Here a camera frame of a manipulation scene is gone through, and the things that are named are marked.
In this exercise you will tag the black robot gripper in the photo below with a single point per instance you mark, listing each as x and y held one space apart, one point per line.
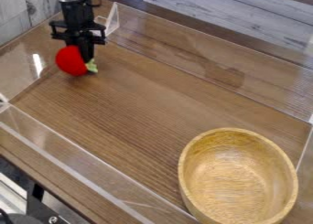
77 27

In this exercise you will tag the red plush strawberry toy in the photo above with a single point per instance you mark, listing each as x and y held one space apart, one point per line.
71 63

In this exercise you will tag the oval wooden bowl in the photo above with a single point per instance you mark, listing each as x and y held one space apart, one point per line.
236 178

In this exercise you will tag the clear acrylic enclosure walls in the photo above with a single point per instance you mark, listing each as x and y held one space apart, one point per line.
97 138

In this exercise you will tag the black metal table bracket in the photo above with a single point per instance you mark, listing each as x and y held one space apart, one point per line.
39 210

